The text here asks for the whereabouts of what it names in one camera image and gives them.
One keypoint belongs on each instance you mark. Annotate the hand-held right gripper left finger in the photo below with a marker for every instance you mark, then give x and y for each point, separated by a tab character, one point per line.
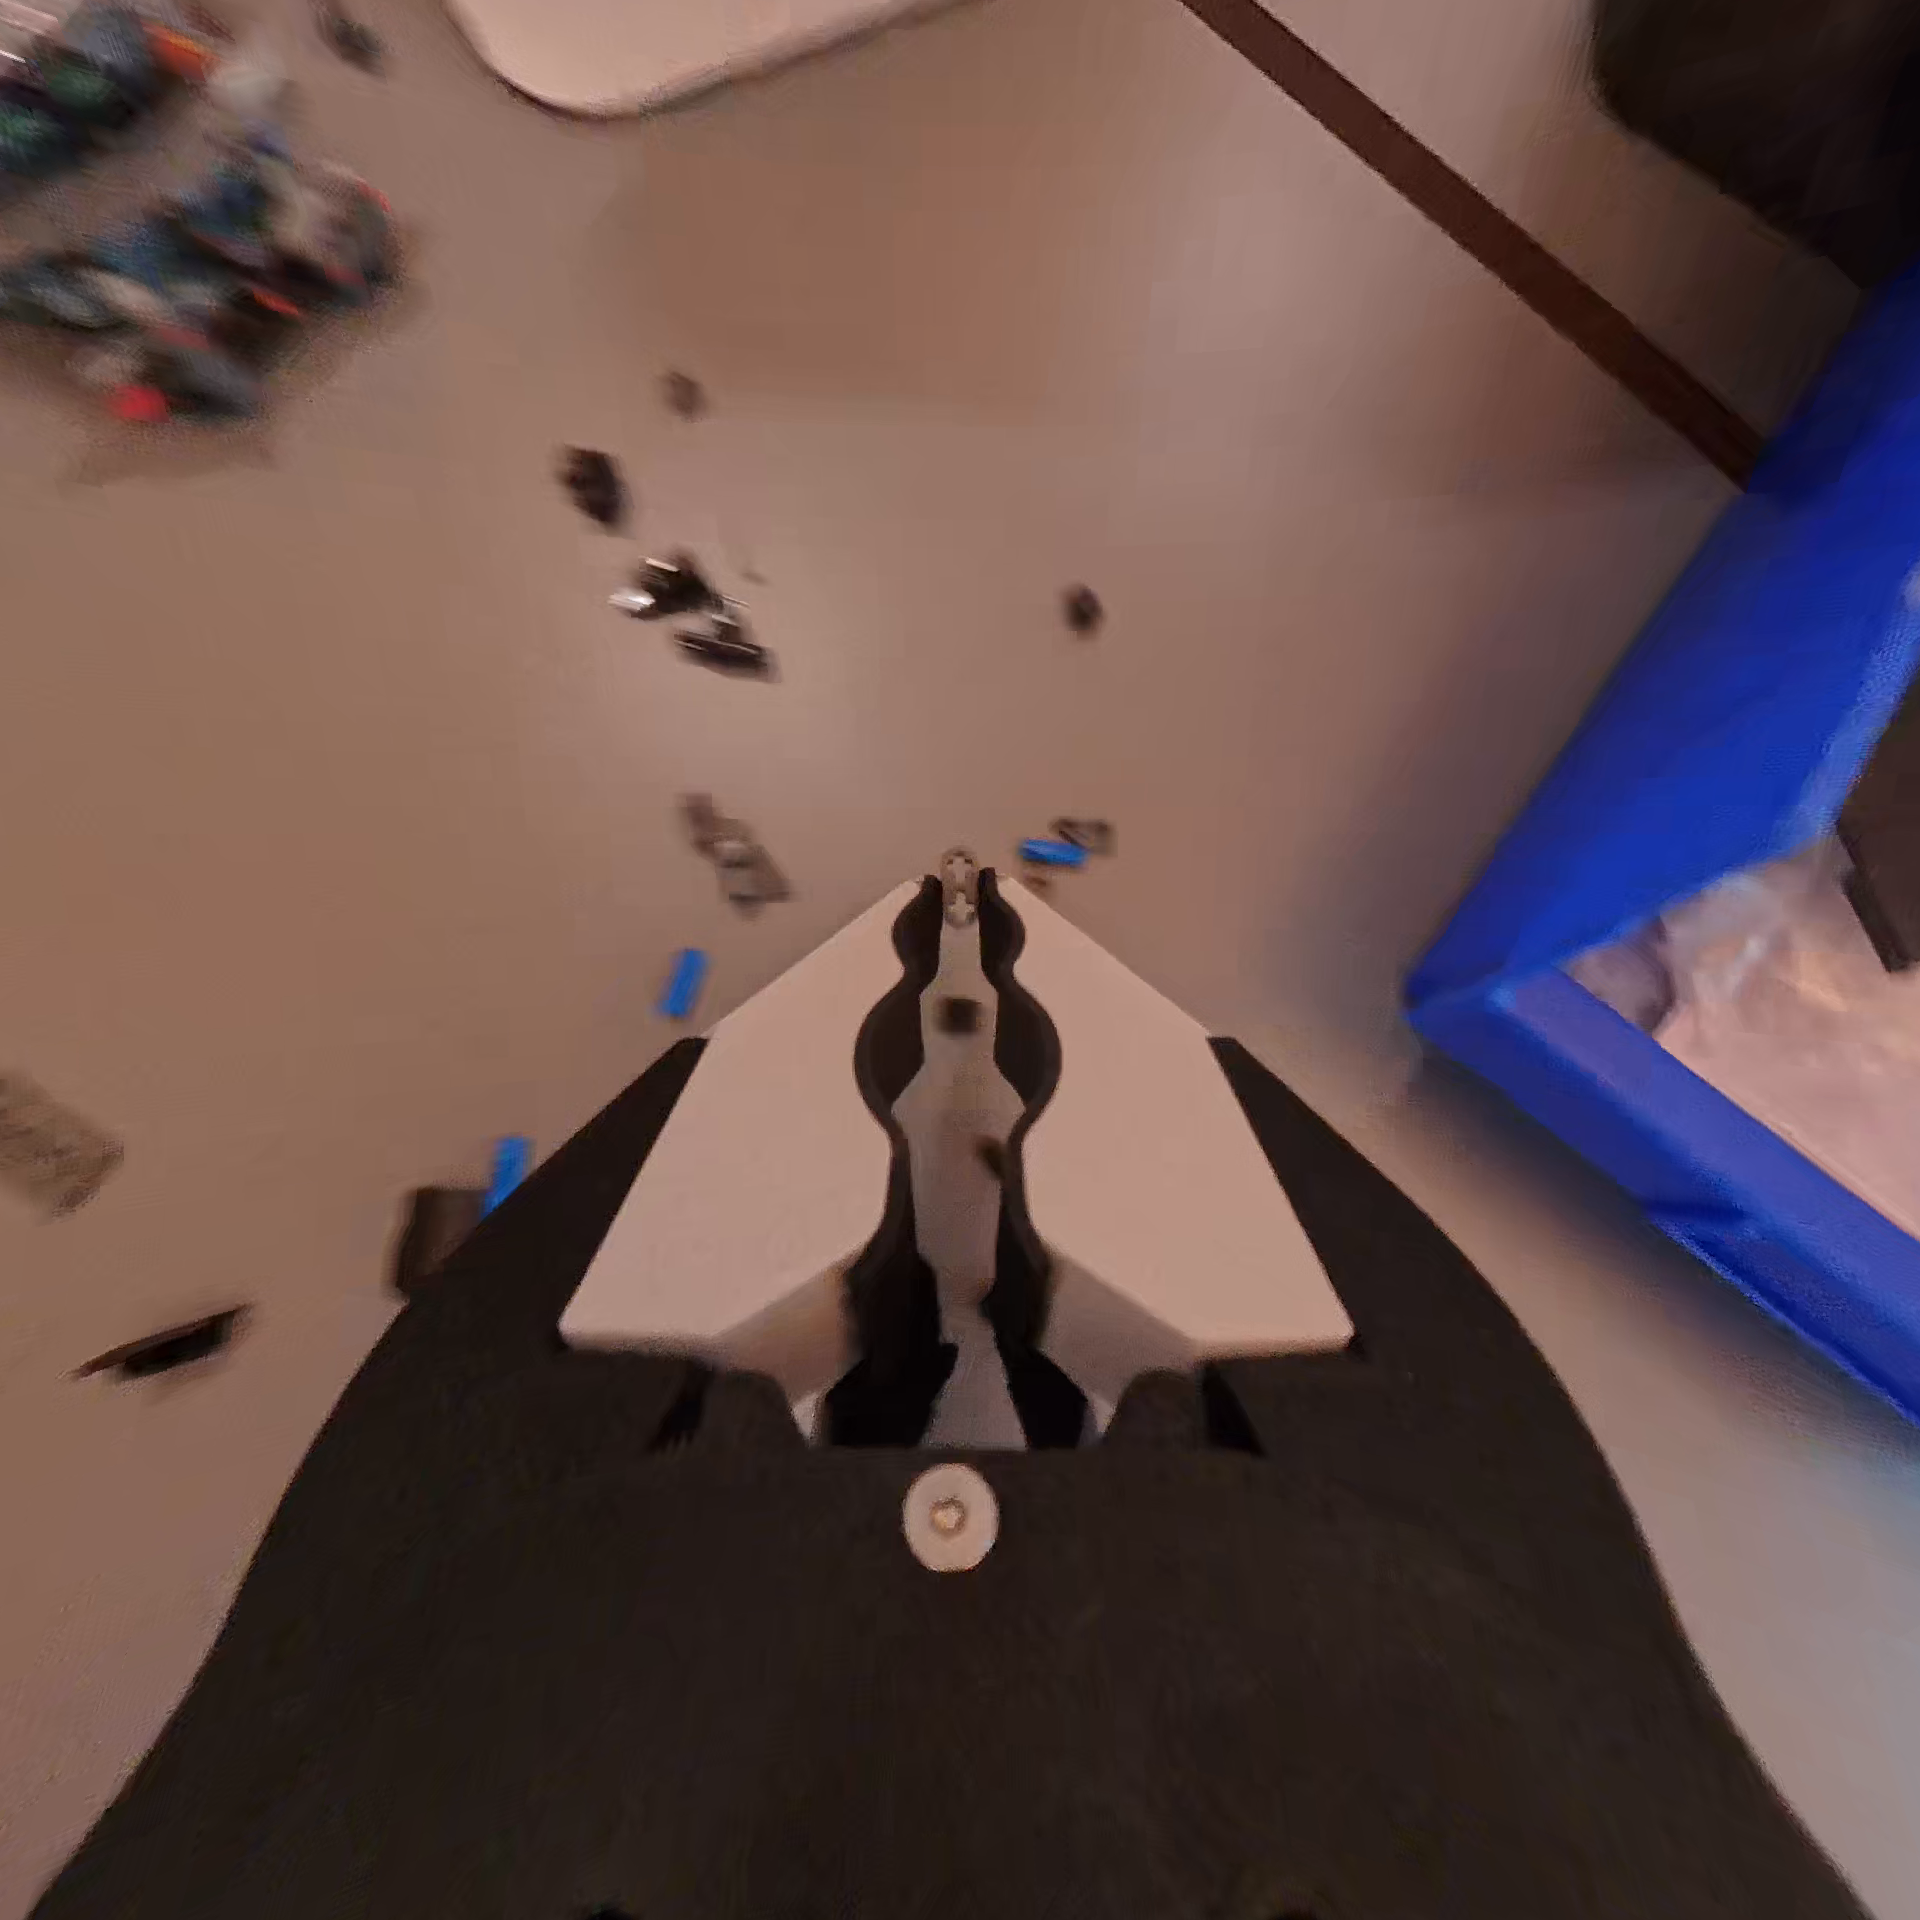
733	1185

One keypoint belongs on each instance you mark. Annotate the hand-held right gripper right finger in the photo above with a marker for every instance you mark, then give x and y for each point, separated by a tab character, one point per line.
1185	1185

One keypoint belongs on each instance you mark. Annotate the grey lego cross-hole connector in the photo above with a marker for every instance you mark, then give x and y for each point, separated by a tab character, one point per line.
960	870

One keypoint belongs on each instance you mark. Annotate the grey lego car model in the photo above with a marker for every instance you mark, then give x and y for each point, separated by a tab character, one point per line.
195	255

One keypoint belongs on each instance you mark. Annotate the dark square lego piece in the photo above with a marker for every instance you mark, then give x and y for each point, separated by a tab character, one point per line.
956	1018

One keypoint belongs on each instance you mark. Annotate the black curved lego piece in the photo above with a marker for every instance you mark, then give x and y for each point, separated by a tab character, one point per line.
434	1233

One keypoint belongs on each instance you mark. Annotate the round grey lego connector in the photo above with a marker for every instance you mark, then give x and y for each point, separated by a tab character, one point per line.
754	878

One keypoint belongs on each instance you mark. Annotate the flat grey lego connector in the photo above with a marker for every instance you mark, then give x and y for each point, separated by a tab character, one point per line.
714	826

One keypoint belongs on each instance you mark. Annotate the small grey lego square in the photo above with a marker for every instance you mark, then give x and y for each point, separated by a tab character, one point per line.
1085	834

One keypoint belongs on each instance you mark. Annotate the black lego axle connector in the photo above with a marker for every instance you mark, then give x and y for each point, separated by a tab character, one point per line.
724	647

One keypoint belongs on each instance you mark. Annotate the small black lego bush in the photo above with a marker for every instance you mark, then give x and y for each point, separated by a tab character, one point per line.
1084	608

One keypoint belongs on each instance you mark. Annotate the black lego wedge panel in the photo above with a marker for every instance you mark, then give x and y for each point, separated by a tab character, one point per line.
165	1342

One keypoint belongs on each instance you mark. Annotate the dark grey lego panel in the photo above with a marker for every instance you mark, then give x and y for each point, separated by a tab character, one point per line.
668	586

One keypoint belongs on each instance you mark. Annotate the black lego plate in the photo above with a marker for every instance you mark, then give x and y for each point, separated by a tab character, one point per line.
53	1140

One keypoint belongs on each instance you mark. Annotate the black lego angle beam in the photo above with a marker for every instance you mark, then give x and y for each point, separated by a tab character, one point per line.
592	482

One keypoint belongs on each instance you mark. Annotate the small grey lego connector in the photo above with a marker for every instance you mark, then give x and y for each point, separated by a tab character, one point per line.
681	393

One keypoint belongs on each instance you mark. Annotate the black toy set box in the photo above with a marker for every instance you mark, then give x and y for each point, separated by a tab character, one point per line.
1769	105

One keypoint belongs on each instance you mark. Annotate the blue plastic bin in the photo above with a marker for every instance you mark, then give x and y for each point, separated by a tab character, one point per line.
1650	751

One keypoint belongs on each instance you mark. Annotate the white book stand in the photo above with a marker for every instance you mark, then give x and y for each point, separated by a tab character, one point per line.
661	43

